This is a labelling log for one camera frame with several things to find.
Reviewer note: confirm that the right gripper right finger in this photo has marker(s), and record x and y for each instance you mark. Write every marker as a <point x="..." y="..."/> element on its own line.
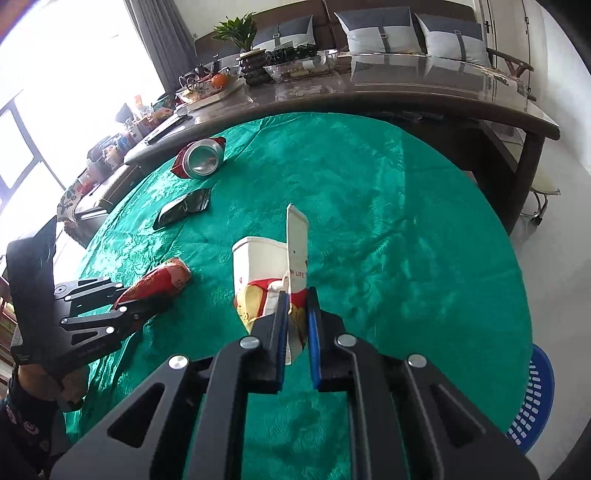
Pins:
<point x="407" y="420"/>

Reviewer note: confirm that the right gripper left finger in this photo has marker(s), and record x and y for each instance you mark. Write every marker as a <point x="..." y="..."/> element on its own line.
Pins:
<point x="186" y="420"/>

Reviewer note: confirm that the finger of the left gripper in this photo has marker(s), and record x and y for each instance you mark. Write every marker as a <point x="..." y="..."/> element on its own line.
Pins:
<point x="71" y="299"/>
<point x="112" y="327"/>

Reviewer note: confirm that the red white snack packet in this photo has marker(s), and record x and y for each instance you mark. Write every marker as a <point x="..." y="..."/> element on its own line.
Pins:
<point x="169" y="279"/>

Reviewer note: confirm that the dark green foil packet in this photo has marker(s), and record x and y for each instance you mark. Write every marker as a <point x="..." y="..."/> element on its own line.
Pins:
<point x="191" y="203"/>

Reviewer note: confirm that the crushed red soda can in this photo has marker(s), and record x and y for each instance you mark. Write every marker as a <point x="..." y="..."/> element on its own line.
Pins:
<point x="199" y="159"/>

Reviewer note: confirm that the blue plastic trash basket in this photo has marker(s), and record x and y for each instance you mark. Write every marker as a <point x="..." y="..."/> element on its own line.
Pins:
<point x="536" y="407"/>

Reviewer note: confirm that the person's hand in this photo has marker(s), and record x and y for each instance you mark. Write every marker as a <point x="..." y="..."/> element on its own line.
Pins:
<point x="70" y="390"/>

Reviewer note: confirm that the green patterned tablecloth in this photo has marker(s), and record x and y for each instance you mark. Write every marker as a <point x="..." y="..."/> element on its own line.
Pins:
<point x="402" y="245"/>

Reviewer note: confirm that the glass fruit bowl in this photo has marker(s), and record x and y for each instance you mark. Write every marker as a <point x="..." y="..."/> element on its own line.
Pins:
<point x="194" y="88"/>

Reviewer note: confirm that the grey curtain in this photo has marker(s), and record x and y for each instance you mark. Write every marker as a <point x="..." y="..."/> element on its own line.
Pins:
<point x="165" y="37"/>

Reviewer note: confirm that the dark wooden long table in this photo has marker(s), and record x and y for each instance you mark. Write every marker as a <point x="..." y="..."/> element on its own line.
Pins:
<point x="481" y="119"/>

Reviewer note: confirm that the beige swivel stool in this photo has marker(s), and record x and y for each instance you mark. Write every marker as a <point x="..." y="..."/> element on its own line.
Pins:
<point x="542" y="189"/>

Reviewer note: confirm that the potted green plant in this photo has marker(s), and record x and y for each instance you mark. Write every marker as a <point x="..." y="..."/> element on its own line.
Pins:
<point x="241" y="31"/>

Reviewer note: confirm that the tray of dark grapes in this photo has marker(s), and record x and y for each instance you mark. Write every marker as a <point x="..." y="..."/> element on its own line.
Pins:
<point x="295" y="63"/>

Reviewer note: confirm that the grey white cushion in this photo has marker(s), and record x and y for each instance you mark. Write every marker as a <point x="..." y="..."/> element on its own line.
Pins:
<point x="299" y="31"/>
<point x="454" y="39"/>
<point x="380" y="30"/>

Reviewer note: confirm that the wooden armchair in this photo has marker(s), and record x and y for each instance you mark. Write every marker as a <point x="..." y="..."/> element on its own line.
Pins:
<point x="515" y="66"/>

